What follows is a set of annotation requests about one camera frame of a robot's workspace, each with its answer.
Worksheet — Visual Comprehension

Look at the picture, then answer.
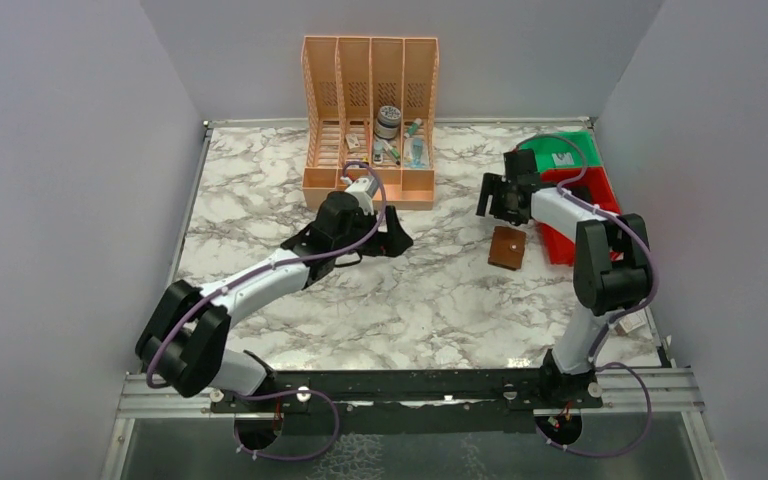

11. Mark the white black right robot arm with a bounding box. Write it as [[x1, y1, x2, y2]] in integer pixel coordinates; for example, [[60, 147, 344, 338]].
[[476, 149, 656, 407]]

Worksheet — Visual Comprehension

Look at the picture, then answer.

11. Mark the brown leather card holder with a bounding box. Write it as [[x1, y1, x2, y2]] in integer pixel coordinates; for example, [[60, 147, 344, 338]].
[[487, 226, 527, 271]]

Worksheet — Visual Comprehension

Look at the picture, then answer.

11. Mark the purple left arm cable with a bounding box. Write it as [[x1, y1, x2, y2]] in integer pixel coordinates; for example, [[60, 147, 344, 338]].
[[145, 160, 389, 390]]

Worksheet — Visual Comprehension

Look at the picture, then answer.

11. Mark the small white red box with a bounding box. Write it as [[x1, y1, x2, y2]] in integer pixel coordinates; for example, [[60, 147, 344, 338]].
[[615, 310, 648, 335]]

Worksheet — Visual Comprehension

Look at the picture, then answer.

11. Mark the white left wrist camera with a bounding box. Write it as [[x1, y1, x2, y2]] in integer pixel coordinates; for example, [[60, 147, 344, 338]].
[[341, 175, 380, 215]]

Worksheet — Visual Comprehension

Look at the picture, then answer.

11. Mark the teal packaged item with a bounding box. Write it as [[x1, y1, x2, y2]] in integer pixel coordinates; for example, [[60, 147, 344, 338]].
[[404, 136, 430, 169]]

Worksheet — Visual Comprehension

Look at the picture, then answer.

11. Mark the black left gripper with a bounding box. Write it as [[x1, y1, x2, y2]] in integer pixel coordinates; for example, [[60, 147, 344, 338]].
[[334, 205, 413, 258]]

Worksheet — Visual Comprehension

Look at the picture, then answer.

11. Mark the aluminium frame rail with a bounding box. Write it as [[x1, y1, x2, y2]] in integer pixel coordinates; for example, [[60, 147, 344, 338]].
[[116, 367, 706, 419]]

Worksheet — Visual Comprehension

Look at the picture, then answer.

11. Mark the red plastic bin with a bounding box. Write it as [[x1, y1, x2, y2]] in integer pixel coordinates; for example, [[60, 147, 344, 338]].
[[531, 167, 621, 265]]

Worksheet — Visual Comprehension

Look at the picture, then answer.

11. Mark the grey round tin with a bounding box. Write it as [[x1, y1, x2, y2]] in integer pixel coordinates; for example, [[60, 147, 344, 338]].
[[373, 105, 402, 140]]

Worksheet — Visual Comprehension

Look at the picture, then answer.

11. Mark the small teal tube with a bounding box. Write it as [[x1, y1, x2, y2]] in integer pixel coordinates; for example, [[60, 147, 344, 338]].
[[404, 118, 423, 138]]

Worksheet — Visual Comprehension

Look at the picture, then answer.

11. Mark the green white marker pen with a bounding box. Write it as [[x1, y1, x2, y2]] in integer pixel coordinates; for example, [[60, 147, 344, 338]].
[[379, 140, 401, 165]]

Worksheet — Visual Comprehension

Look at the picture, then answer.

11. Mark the orange plastic desk organizer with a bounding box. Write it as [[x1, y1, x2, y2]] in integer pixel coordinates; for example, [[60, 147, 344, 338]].
[[301, 36, 440, 210]]

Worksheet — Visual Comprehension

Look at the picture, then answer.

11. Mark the silver card in green bin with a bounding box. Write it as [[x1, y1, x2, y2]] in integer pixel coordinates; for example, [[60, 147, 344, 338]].
[[552, 152, 575, 168]]

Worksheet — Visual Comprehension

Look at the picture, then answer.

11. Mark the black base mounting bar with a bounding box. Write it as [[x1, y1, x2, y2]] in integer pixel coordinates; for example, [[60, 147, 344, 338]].
[[210, 368, 603, 436]]

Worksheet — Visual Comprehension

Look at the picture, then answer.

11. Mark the green plastic bin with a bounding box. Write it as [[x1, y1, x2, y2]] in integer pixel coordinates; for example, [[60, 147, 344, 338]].
[[522, 130, 603, 173]]

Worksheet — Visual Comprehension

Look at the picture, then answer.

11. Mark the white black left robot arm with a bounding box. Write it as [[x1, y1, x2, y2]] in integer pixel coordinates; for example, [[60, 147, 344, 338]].
[[135, 192, 414, 411]]

